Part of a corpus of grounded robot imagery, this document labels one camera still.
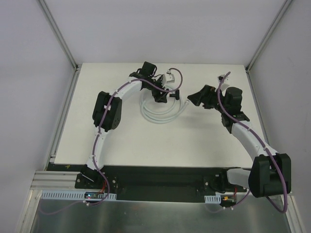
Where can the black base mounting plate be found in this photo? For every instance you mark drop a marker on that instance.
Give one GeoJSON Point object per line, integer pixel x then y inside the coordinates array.
{"type": "Point", "coordinates": [154, 183]}

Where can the white cable duct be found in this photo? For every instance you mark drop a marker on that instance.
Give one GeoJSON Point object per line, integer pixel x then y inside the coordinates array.
{"type": "Point", "coordinates": [213, 199]}
{"type": "Point", "coordinates": [72, 195]}

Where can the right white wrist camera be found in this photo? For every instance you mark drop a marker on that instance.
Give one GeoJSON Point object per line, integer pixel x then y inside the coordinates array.
{"type": "Point", "coordinates": [223, 84]}

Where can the left white cable duct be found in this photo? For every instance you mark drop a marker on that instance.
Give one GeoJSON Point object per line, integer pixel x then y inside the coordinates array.
{"type": "Point", "coordinates": [72, 195]}

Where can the right white cable duct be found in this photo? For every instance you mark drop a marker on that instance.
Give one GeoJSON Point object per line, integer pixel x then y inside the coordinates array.
{"type": "Point", "coordinates": [213, 199]}

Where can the left aluminium frame post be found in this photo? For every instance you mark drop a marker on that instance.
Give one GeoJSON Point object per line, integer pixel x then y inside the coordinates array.
{"type": "Point", "coordinates": [57, 33]}

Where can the aluminium frame post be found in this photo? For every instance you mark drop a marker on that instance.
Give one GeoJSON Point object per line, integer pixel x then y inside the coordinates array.
{"type": "Point", "coordinates": [57, 33]}
{"type": "Point", "coordinates": [269, 33]}

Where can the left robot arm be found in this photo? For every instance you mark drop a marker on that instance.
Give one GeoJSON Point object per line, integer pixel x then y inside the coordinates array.
{"type": "Point", "coordinates": [108, 107]}

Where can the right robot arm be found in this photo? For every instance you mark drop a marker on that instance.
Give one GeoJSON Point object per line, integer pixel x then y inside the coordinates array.
{"type": "Point", "coordinates": [270, 173]}

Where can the right aluminium frame post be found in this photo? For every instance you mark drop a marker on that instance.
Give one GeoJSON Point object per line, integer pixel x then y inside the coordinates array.
{"type": "Point", "coordinates": [269, 33]}

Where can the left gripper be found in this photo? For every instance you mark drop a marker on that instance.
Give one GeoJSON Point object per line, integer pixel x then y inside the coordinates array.
{"type": "Point", "coordinates": [160, 92]}

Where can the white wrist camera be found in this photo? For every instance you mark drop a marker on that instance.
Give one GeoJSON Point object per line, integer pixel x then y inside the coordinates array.
{"type": "Point", "coordinates": [168, 78]}
{"type": "Point", "coordinates": [223, 84]}

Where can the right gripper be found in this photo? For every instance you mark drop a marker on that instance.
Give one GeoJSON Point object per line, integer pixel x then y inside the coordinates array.
{"type": "Point", "coordinates": [207, 96]}

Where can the black T-shaped hose fitting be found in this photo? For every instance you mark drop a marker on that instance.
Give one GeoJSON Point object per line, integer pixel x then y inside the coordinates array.
{"type": "Point", "coordinates": [175, 94]}

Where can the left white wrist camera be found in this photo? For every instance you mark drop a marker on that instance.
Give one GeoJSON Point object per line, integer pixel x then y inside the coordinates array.
{"type": "Point", "coordinates": [168, 78]}

